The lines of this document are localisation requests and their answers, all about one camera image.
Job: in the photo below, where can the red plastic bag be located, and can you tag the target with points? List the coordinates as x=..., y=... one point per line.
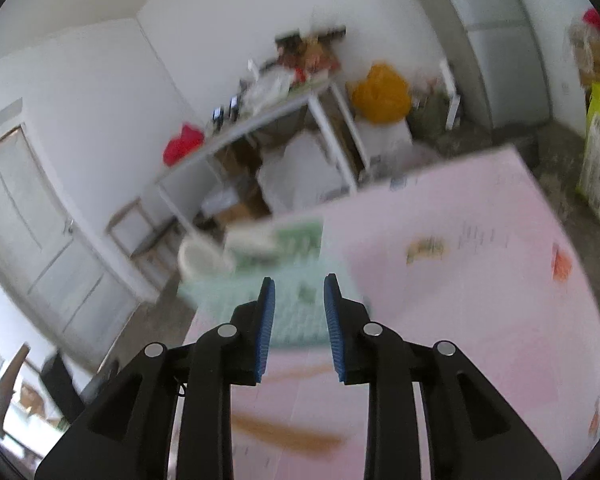
x=596, y=20
x=182, y=146

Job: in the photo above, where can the white panel door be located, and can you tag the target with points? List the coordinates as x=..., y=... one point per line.
x=35, y=240

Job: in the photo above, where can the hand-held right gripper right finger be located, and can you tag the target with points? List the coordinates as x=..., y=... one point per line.
x=334, y=330

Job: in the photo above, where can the white-legged side table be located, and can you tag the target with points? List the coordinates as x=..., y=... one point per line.
x=260, y=119

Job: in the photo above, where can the brown cardboard box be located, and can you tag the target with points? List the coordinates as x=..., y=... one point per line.
x=237, y=212

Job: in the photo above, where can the single wooden chopstick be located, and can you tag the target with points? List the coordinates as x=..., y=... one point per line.
x=290, y=437

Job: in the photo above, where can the white ceramic spoon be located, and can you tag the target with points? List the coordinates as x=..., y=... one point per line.
x=205, y=260

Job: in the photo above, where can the yellow plastic bag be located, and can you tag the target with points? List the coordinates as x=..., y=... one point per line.
x=382, y=92

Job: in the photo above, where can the teal star-hole utensil holder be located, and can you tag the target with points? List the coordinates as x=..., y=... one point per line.
x=300, y=317

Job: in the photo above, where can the white woven sack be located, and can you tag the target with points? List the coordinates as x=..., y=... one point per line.
x=300, y=170

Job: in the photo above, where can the large cardboard box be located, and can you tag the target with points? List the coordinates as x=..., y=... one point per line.
x=597, y=60

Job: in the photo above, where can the wooden chair dark seat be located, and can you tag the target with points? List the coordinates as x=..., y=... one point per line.
x=140, y=240

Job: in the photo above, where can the pile of boxes and jars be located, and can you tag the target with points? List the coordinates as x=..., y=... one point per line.
x=307, y=52

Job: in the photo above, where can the white narrow panel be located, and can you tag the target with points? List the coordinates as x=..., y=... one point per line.
x=451, y=95

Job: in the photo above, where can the black device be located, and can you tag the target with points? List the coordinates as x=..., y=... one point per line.
x=219, y=114
x=234, y=105

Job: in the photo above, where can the white plastic bag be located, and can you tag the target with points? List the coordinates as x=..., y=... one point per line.
x=270, y=87

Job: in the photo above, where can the dark green bag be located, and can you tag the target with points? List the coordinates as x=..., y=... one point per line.
x=430, y=110

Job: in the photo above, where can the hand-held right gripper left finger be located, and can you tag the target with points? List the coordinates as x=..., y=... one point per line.
x=265, y=330

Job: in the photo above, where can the wooden chair glossy black seat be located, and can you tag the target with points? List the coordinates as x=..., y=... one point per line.
x=62, y=385

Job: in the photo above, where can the grey refrigerator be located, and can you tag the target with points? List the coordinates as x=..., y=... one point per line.
x=500, y=45

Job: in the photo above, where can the pink printed tablecloth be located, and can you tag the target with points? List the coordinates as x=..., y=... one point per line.
x=455, y=285

